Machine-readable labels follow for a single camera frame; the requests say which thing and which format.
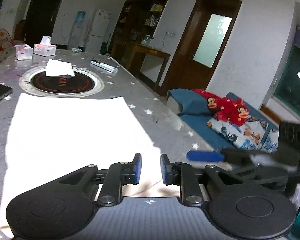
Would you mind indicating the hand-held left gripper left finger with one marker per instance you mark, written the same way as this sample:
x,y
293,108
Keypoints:
x,y
137,168

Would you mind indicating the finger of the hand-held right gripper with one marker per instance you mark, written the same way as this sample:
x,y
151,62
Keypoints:
x,y
205,155

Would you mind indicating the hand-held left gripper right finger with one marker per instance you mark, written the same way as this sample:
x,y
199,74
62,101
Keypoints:
x,y
165,170

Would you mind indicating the cream fleece sweater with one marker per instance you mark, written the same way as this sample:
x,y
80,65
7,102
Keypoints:
x,y
77,135

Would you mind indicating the cartoon print pillow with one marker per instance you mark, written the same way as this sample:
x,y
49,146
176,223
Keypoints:
x,y
245,135

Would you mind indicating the red monkey-print clothing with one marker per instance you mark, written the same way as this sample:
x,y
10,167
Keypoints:
x,y
227,107

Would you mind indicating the blue sofa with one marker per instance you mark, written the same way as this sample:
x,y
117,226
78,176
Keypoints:
x,y
192,102

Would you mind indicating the window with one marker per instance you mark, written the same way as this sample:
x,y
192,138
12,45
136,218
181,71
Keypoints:
x,y
292,80

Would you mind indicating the grey star-patterned tablecloth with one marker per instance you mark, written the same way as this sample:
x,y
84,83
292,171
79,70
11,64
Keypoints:
x,y
120,85

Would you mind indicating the wooden door with frosted glass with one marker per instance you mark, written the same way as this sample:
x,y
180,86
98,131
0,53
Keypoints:
x,y
185,55

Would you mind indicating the white remote control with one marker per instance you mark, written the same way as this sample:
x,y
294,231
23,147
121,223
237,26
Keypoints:
x,y
103,66

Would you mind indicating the wooden desk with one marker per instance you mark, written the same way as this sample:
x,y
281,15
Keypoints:
x,y
150,52

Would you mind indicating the round built-in hotplate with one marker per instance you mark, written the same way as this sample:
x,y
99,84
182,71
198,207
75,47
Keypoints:
x,y
47,83

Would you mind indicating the glass jar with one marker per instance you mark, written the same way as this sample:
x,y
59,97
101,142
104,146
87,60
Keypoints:
x,y
147,40

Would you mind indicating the small colourful packet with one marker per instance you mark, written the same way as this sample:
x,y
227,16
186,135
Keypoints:
x,y
76,50

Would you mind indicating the white refrigerator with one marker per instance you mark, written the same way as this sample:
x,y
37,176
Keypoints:
x,y
98,31

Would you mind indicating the dark wooden bookcase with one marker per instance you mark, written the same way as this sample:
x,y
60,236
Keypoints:
x,y
140,20

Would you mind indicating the pink and white tissue box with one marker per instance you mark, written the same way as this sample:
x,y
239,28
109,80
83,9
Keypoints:
x,y
45,50

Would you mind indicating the blue water bottle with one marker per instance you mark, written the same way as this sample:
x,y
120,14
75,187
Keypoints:
x,y
80,17

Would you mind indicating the dark wooden door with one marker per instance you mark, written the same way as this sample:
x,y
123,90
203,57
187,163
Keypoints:
x,y
43,15

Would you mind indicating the round floor fan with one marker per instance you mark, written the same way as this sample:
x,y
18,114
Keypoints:
x,y
2,45

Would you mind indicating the wall socket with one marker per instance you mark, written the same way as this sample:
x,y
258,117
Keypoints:
x,y
169,33

